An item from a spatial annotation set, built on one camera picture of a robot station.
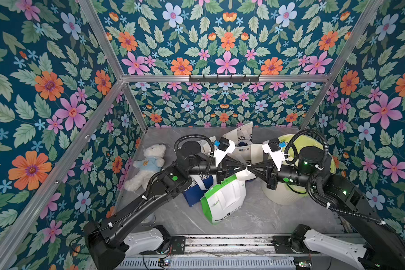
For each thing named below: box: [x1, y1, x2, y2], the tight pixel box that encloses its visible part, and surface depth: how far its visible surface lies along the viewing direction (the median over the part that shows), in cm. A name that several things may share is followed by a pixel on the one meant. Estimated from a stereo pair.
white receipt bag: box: [235, 166, 257, 182], surface depth 58 cm
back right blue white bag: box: [222, 121, 254, 153], surface depth 90 cm
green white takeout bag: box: [200, 174, 247, 225], surface depth 72 cm
